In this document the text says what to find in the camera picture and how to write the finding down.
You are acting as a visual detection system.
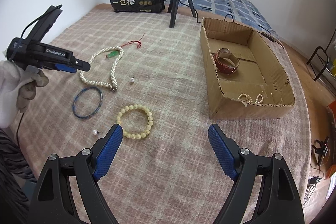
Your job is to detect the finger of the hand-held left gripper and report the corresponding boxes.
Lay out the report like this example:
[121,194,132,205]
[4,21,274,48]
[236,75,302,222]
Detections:
[70,56,91,72]
[55,63,77,74]

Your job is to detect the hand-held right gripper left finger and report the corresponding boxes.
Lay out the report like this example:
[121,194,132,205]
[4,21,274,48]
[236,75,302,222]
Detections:
[28,123,124,224]

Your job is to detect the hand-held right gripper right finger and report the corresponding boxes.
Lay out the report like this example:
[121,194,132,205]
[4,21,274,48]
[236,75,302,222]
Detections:
[208,123,305,224]

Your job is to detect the green pendant with red cord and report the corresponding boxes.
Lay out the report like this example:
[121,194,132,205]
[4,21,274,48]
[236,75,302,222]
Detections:
[105,33,146,59]

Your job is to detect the twisted white pearl necklace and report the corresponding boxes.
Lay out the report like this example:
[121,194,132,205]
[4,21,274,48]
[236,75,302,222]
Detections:
[79,46,124,92]

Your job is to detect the blue bangle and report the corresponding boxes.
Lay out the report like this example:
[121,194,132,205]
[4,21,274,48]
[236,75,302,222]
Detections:
[73,87,103,119]

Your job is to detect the cardboard box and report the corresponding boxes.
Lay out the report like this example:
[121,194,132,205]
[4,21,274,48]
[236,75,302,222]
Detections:
[199,17,296,119]

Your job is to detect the yellow bead bracelet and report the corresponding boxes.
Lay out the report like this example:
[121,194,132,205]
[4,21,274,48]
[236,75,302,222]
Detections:
[116,105,154,139]

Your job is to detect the person's left hand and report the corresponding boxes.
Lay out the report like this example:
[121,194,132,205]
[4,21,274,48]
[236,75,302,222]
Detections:
[0,60,49,127]

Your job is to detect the brown leather wristwatch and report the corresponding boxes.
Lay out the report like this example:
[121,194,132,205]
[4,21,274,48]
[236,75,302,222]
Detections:
[213,48,240,75]

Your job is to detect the small black floor tripod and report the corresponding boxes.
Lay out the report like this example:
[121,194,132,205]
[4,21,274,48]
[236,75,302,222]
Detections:
[312,136,330,165]

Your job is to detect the striped dark clothing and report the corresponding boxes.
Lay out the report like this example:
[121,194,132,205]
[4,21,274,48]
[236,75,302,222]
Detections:
[0,128,38,224]

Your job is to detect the blue patterned mattress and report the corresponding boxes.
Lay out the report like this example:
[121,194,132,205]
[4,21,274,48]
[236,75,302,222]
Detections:
[160,0,280,42]

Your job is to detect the small white pearl bracelet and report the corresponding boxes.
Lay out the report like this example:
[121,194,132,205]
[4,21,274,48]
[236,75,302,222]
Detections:
[238,93,264,104]

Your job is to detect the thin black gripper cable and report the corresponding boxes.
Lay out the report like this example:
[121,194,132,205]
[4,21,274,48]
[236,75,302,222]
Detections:
[15,111,25,152]

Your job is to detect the tangle of floor cables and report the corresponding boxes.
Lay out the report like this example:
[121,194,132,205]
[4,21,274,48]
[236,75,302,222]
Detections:
[309,165,326,189]

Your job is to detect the black cable with inline controller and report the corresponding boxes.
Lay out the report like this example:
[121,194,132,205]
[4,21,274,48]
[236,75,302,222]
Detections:
[223,14,286,49]

